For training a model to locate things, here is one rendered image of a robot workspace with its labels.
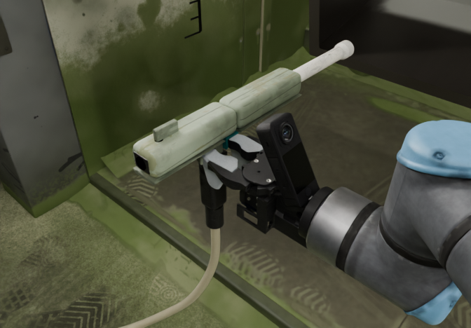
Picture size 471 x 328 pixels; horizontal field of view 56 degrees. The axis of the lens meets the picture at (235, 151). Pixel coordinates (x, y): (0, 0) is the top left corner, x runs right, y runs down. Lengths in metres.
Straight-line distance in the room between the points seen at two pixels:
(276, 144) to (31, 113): 0.79
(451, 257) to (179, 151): 0.33
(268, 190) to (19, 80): 0.75
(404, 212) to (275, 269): 0.66
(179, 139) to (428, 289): 0.32
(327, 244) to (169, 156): 0.21
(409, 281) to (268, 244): 0.66
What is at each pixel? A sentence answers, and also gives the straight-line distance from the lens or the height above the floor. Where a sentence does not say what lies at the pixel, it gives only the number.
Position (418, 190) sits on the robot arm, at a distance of 0.42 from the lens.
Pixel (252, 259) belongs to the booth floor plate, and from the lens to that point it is 1.08.
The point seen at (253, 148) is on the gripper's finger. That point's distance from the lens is 0.62.
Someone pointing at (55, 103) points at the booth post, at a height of 0.31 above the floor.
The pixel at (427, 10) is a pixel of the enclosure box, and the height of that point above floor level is 0.52.
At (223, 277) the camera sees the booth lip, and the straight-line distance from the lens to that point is 1.06.
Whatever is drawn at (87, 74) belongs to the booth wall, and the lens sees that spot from 1.24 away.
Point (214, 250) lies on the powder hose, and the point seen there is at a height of 0.29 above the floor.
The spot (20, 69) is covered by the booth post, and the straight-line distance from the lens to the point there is 1.14.
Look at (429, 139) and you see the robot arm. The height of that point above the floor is 0.66.
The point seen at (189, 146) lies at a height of 0.55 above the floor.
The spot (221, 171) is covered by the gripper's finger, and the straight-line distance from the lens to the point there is 0.58.
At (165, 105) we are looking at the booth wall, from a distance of 1.45.
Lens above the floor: 0.88
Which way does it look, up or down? 37 degrees down
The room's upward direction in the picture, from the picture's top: straight up
